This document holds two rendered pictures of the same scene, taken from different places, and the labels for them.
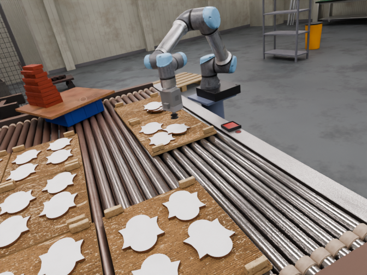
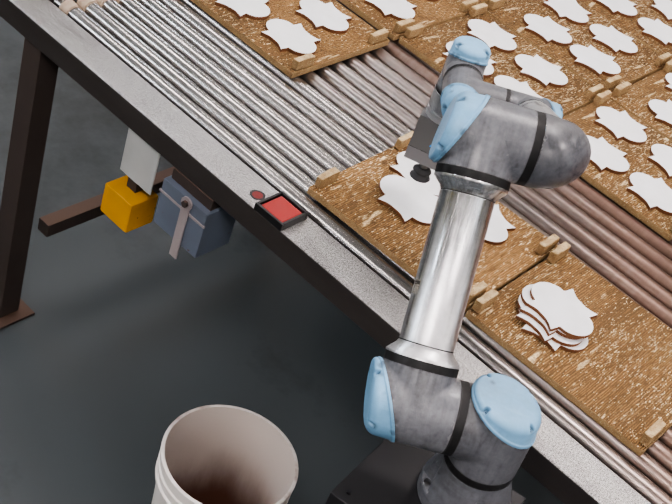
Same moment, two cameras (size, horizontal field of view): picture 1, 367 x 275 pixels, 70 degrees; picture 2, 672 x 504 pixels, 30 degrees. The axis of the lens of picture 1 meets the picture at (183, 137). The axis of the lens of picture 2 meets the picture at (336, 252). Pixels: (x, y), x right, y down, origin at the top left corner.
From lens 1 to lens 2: 326 cm
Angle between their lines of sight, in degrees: 105
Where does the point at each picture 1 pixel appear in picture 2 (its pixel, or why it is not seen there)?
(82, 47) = not seen: outside the picture
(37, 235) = (449, 29)
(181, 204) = (293, 35)
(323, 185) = (100, 55)
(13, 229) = (487, 34)
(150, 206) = (336, 44)
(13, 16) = not seen: outside the picture
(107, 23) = not seen: outside the picture
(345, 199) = (77, 35)
